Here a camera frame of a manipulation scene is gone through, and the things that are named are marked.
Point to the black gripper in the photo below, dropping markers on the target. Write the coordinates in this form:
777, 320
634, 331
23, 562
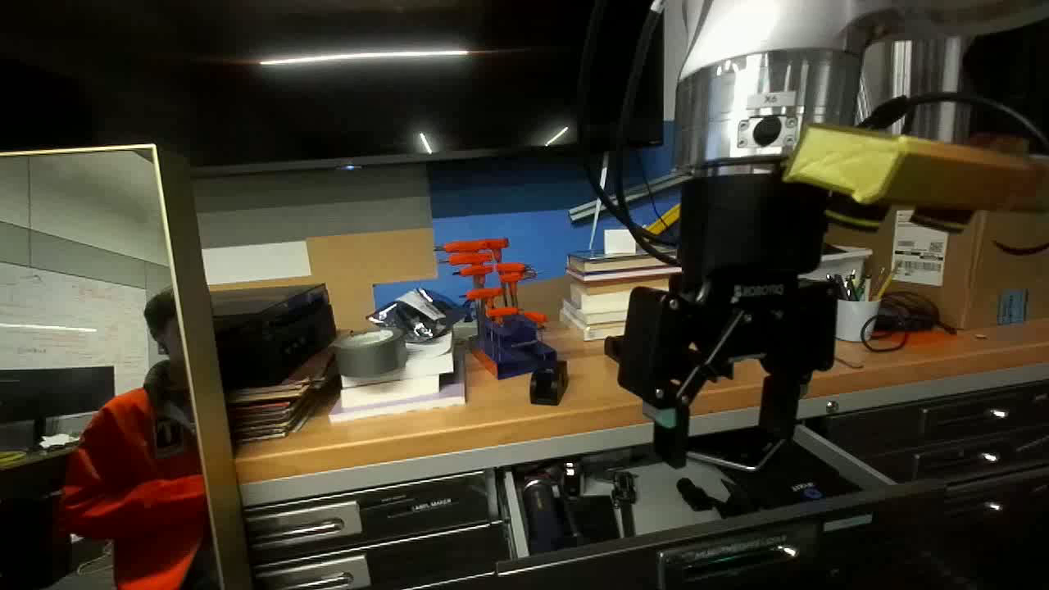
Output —
754, 229

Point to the grey metal drawer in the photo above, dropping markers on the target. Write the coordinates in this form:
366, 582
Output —
644, 496

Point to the black rounded plastic block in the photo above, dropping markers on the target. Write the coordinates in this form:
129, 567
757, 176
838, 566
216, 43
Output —
549, 385

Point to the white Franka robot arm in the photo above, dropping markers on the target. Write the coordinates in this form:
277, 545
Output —
764, 100

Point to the black drawer cabinet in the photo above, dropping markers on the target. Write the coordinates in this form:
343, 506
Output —
951, 438

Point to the black phone silver edge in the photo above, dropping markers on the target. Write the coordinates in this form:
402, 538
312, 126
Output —
754, 453

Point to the white plastic bin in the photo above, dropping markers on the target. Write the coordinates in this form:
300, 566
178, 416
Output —
848, 266

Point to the stack of books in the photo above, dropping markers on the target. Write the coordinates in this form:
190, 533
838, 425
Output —
599, 296

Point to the black iFixit tool kit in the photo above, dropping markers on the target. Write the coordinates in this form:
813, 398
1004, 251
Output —
819, 471

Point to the orange hex keys blue stand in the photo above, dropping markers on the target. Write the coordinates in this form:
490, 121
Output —
513, 345

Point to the brown cardboard shipping box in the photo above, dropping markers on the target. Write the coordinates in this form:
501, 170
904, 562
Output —
984, 273

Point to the shiny crumpled foil bag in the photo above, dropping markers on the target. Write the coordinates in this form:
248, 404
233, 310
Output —
419, 312

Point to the stack of white boxes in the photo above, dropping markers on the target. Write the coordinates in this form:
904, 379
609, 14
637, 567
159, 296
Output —
404, 386

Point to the brown cardboard sheet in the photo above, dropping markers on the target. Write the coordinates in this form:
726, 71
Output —
371, 266

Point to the stack of magazines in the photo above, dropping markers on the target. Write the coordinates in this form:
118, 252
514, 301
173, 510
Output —
279, 404

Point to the black equipment case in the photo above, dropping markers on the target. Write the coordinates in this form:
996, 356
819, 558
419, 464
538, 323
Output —
272, 331

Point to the white paper sheet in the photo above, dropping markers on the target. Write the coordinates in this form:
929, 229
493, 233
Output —
257, 263

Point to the wood framed panel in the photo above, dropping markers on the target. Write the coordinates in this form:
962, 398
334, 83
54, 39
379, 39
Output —
207, 380

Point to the person in orange jacket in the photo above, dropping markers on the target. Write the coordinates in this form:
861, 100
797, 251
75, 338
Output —
133, 491

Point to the black plastic bracket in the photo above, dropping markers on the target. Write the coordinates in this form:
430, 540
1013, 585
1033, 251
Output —
698, 491

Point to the yellow taped wrist camera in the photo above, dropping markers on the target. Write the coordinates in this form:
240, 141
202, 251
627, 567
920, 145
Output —
904, 169

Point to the grey duct tape roll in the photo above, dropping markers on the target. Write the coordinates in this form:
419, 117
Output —
367, 351

